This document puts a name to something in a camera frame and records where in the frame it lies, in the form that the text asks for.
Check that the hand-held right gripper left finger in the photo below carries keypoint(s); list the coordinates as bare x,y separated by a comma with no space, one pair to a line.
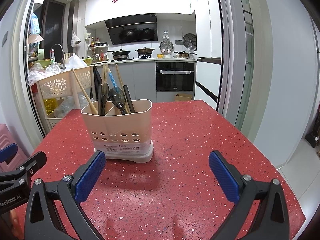
91,175

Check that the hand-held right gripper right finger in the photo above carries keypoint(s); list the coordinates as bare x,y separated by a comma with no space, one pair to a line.
223,176

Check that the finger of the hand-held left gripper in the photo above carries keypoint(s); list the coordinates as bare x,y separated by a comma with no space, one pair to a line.
35,163
7,152

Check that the beige plastic utensil holder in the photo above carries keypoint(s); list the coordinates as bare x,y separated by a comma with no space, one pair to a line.
125,122

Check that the blue patterned chopstick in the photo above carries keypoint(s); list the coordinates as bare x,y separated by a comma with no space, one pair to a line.
111,77

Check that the pink plastic stool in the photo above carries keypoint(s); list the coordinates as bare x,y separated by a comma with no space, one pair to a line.
5,135

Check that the yellow oil bottle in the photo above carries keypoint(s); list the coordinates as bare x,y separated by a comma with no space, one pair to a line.
50,105

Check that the clear plastic wrap bundle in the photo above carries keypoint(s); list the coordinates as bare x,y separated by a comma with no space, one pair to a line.
67,107

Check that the beige plastic trolley cart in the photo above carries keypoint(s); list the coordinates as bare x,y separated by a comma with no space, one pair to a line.
57,85

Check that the crumpled clear plastic bags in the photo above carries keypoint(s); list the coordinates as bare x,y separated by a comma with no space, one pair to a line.
37,73

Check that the cardboard box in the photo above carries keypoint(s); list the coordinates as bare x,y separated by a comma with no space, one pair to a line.
183,97

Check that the green basin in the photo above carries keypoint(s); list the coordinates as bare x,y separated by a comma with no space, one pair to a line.
42,63

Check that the black box on floor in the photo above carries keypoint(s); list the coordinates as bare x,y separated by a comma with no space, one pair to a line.
312,138

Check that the green cup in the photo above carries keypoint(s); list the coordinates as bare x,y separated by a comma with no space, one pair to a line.
41,53

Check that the black built-in oven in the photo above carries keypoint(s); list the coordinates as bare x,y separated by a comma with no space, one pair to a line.
175,82

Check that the white countertop utensil cup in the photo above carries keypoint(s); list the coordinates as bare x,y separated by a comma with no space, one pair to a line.
65,60

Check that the white plastic bag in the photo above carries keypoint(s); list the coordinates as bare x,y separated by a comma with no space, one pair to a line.
75,61

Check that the green colander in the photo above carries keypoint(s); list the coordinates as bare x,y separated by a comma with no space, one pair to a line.
87,61

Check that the black kitchen faucet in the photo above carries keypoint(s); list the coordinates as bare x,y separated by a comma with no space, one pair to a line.
64,51

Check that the black wok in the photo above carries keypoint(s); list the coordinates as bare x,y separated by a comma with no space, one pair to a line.
121,53

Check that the small steel pot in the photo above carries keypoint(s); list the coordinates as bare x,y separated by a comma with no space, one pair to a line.
183,54

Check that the condiment rack with bottles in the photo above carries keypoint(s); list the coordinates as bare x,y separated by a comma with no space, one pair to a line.
100,45

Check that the blue hanging package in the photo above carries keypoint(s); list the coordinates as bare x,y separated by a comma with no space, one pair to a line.
35,25

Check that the hanging plastic bag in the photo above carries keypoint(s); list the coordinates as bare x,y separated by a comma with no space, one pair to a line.
75,39

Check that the lidded cooking pot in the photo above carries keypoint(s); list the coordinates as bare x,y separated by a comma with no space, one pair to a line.
145,50

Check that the yellow bowl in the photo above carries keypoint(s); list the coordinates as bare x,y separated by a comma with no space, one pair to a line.
160,55

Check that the round metal strainer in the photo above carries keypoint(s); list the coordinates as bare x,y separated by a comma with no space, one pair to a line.
166,46

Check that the black range hood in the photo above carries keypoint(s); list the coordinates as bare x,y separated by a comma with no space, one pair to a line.
132,33

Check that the white refrigerator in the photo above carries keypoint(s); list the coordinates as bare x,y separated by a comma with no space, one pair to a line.
202,30

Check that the grey wall switch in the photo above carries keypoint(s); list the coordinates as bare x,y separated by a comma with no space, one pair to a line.
4,38

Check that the white wall-mounted box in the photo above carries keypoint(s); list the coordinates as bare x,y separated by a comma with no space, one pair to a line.
87,35

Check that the grey wall socket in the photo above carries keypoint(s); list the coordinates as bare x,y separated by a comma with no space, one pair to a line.
178,41

